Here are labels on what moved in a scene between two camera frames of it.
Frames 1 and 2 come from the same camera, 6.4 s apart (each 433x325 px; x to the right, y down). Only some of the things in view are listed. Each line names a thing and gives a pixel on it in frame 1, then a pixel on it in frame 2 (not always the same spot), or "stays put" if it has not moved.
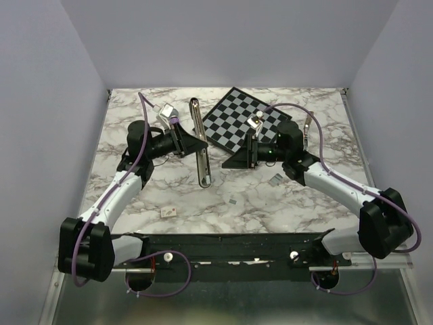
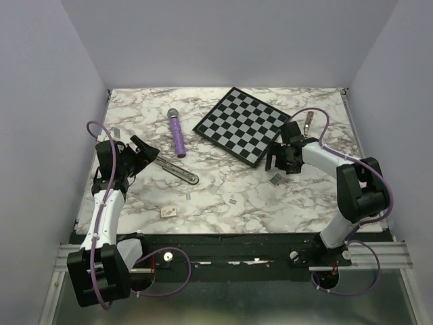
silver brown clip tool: [308, 119] stays put
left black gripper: [190, 143] to [145, 156]
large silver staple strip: [275, 181] stays put
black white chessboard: [226, 127] stays put
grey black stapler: [202, 156] to [176, 171]
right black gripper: [246, 156] to [275, 149]
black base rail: [236, 256] stays put
